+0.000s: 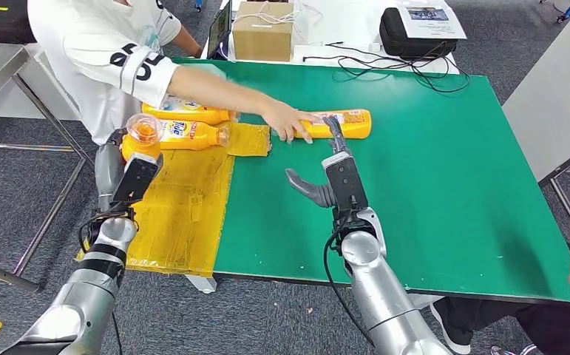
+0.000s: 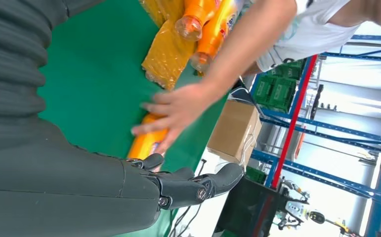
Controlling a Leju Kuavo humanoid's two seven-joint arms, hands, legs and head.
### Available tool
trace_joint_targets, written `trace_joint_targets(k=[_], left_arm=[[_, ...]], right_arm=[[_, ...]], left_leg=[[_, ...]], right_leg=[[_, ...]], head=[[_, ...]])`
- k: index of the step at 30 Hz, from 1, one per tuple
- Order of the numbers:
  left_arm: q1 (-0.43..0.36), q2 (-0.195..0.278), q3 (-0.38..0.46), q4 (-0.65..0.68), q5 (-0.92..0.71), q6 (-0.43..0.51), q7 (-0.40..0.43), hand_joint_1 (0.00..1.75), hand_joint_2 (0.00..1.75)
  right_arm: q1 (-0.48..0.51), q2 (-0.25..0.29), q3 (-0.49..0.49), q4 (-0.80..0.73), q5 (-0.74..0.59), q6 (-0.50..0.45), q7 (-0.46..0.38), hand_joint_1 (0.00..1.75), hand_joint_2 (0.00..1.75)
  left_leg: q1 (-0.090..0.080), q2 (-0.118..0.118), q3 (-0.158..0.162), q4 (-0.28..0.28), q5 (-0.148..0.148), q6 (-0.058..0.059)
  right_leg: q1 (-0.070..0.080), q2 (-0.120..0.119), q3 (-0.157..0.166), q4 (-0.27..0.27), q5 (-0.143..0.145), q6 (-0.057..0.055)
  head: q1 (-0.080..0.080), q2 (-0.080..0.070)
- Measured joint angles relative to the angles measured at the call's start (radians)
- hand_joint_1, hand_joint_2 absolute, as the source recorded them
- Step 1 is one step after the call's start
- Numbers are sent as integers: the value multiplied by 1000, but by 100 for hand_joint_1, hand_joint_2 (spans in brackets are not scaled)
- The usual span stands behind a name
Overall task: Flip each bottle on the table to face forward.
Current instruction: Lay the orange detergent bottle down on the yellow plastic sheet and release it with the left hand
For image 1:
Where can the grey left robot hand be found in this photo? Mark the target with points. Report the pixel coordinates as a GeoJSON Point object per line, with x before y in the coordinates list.
{"type": "Point", "coordinates": [108, 176]}

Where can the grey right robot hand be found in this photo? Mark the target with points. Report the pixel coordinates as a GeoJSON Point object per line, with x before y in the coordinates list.
{"type": "Point", "coordinates": [309, 191]}

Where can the person's right hand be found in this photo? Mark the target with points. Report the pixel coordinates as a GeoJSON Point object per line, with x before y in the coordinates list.
{"type": "Point", "coordinates": [289, 122]}

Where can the orange detergent bottle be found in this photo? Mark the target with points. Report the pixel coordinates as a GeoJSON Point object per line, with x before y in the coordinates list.
{"type": "Point", "coordinates": [358, 128]}
{"type": "Point", "coordinates": [196, 139]}
{"type": "Point", "coordinates": [140, 147]}
{"type": "Point", "coordinates": [191, 116]}

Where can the person's right forearm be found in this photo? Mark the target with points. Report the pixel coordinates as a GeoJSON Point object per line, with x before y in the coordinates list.
{"type": "Point", "coordinates": [216, 93]}

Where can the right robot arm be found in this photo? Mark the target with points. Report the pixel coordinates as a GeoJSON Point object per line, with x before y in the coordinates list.
{"type": "Point", "coordinates": [377, 294]}

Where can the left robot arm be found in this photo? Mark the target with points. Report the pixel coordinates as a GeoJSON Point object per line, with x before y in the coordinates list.
{"type": "Point", "coordinates": [84, 294]}

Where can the person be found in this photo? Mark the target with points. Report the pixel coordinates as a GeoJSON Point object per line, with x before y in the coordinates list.
{"type": "Point", "coordinates": [534, 323]}
{"type": "Point", "coordinates": [93, 49]}

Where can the yellow taped sheet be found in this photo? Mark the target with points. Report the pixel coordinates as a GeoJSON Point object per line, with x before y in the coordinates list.
{"type": "Point", "coordinates": [182, 215]}

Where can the brown cardboard box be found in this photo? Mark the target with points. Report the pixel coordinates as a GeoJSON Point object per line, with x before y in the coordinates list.
{"type": "Point", "coordinates": [262, 41]}

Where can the small white adapter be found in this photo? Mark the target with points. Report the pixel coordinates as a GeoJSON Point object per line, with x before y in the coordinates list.
{"type": "Point", "coordinates": [374, 47]}

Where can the white desk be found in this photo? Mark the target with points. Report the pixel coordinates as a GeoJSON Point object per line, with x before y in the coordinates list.
{"type": "Point", "coordinates": [348, 24]}

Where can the black zip case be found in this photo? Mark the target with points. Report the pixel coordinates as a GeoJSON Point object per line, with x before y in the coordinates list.
{"type": "Point", "coordinates": [402, 44]}

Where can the white table foot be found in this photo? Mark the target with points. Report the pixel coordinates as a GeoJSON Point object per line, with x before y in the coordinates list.
{"type": "Point", "coordinates": [421, 300]}
{"type": "Point", "coordinates": [201, 284]}

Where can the green table mat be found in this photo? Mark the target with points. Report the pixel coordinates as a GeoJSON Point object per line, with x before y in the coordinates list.
{"type": "Point", "coordinates": [461, 171]}

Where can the printed paper sheet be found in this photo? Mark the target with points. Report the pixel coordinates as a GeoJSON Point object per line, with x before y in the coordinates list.
{"type": "Point", "coordinates": [431, 27]}

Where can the pale grey table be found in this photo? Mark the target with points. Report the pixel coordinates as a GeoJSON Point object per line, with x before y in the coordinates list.
{"type": "Point", "coordinates": [554, 98]}

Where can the black case yellow label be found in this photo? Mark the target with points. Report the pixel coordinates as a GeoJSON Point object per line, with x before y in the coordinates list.
{"type": "Point", "coordinates": [0, 24]}

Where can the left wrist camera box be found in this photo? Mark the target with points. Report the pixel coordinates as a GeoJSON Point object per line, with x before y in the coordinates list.
{"type": "Point", "coordinates": [135, 179]}

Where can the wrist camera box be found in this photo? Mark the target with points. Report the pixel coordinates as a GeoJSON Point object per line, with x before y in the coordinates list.
{"type": "Point", "coordinates": [346, 181]}
{"type": "Point", "coordinates": [135, 179]}

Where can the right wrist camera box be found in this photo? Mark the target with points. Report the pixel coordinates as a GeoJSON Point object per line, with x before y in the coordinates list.
{"type": "Point", "coordinates": [346, 181]}

